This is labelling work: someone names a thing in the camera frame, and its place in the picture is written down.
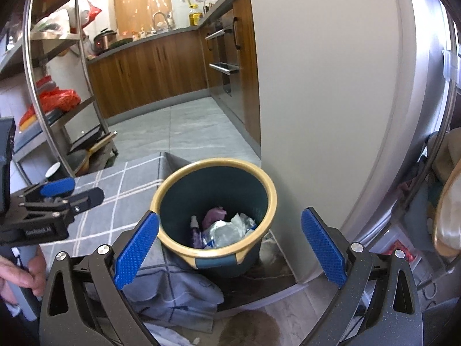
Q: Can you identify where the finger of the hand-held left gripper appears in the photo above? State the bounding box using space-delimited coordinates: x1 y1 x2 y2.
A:
12 177 76 203
19 186 106 215

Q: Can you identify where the grey denim cloth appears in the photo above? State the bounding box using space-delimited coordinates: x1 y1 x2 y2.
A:
122 249 226 323

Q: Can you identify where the rice cooker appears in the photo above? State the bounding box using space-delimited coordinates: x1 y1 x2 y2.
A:
94 28 119 53

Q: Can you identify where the dark wok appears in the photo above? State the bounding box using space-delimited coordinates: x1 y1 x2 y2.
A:
66 150 92 175

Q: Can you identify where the stainless steel built-in appliance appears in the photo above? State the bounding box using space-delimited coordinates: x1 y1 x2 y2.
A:
205 7 240 98

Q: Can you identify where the grey checked blanket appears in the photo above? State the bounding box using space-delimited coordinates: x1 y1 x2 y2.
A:
12 151 202 292

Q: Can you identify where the pink wrapper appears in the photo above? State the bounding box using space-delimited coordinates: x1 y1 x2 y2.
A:
202 205 228 229

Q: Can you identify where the person's left hand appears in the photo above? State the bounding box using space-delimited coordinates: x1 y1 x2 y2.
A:
0 246 48 298

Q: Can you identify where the teal bin with yellow rim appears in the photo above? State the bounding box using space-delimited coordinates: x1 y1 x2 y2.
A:
149 157 277 279

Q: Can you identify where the silver refrigerator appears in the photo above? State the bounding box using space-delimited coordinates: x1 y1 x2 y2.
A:
339 0 461 296

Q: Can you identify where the black mug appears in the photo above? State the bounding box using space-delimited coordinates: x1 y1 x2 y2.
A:
45 162 67 183

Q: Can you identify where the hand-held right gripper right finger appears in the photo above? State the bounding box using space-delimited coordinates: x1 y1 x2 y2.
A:
300 206 424 346

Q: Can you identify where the wooden cutting board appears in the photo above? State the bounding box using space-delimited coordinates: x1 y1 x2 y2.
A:
113 0 142 32

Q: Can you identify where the purple bottle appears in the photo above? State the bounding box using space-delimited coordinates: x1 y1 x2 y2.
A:
190 215 206 249

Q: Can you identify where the yellow oil bottle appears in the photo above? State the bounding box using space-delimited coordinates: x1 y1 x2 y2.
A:
188 3 203 27

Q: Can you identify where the black pan with wooden handle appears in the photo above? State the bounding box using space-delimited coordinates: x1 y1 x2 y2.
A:
68 124 118 175

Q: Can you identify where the red white plastic bag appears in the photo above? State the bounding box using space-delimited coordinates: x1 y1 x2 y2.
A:
77 0 102 29

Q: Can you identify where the kitchen faucet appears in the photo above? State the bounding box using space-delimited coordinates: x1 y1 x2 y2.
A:
152 12 173 31

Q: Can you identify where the clear plastic wrap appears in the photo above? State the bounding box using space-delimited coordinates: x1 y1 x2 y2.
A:
202 213 258 249

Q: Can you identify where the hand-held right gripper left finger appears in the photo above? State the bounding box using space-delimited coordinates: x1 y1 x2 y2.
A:
39 209 161 346

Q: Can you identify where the stainless steel rack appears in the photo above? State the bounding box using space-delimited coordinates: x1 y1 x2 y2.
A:
0 0 119 177

